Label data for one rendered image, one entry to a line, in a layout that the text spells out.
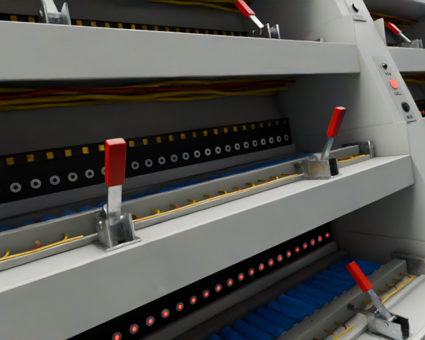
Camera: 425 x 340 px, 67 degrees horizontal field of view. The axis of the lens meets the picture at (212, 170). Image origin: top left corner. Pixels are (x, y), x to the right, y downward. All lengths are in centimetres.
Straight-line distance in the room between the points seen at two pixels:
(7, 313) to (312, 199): 29
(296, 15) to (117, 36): 43
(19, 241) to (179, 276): 13
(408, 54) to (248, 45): 41
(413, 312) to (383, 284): 6
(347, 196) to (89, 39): 33
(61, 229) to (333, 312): 33
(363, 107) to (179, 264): 43
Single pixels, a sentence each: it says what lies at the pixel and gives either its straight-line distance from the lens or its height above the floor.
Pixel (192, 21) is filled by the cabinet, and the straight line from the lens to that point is 71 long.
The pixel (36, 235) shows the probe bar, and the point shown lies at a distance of 30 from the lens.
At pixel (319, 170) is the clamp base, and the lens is 42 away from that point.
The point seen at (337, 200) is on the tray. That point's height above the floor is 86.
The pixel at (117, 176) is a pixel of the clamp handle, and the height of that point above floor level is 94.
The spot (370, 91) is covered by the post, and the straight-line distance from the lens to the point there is 59.
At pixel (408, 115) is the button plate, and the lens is 61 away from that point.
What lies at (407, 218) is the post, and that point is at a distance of 60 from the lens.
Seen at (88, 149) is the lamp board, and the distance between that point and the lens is 44.
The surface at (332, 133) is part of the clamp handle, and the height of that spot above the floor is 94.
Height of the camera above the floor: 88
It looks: 11 degrees up
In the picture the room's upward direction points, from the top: 20 degrees counter-clockwise
